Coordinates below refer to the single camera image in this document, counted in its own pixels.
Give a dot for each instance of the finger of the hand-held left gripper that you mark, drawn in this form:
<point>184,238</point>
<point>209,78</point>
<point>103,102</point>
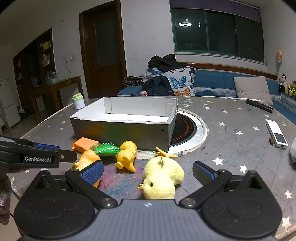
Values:
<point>47,146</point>
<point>68,156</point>

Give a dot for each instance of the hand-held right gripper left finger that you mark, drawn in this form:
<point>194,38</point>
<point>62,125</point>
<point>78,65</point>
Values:
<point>92,173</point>

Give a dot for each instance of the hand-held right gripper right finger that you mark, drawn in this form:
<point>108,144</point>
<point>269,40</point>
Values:
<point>204,172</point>

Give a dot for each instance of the orange rubber duck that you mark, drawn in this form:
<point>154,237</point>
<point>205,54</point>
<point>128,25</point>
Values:
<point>87,158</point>
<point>126,157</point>

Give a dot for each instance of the orange block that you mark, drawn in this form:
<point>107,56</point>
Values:
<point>83,144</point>

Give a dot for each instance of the green clay bag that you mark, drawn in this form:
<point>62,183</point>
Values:
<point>106,149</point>

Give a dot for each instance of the yellow plush chick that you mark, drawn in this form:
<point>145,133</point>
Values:
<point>161,176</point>

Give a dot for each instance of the white cardboard box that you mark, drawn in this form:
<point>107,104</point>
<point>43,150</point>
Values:
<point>120,132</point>

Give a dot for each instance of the person's left hand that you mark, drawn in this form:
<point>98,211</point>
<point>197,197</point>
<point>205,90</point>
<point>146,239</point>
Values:
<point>4,197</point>

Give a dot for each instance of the built-in round cooktop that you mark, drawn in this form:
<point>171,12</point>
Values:
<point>188,129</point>

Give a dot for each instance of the white refrigerator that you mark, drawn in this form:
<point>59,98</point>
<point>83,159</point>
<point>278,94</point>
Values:
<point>8,104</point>

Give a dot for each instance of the green lid jar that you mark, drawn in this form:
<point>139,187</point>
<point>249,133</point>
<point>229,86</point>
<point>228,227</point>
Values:
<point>78,102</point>

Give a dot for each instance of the wooden side desk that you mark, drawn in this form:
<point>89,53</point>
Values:
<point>60,87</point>

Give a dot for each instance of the small brown nut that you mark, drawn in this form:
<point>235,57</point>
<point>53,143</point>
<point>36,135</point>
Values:
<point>271,141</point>

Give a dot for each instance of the white remote control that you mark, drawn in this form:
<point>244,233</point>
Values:
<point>276,133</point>

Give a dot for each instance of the black remote control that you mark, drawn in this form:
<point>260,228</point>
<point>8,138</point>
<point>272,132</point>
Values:
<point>259,106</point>

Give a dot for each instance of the dark wooden shelf cabinet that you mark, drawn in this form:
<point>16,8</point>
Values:
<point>34,60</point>

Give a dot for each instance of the blue sofa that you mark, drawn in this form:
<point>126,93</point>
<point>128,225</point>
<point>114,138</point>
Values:
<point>215,81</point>

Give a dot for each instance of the butterfly print pillow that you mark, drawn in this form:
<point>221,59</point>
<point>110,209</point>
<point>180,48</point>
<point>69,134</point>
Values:
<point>179,81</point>

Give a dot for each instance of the grey pillow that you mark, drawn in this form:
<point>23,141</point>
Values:
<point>253,89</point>

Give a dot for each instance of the dark striped blanket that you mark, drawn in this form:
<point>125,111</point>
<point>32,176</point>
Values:
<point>134,81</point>

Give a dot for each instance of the brown wooden door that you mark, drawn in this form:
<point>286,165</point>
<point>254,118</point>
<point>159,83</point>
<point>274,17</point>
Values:
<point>103,48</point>

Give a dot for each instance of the black clothing pile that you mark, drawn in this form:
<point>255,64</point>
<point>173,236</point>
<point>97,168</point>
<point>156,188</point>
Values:
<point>165,61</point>

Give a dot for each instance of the panda plush toy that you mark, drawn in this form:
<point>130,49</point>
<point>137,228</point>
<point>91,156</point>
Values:
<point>282,81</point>

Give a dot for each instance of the yellow green plush toy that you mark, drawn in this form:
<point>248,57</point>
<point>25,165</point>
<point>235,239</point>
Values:
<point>292,89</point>

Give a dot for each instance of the cartoon wall sticker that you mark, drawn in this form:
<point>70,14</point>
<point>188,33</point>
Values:
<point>278,59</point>

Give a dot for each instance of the green frame window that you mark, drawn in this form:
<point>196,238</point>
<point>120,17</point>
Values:
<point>217,30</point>

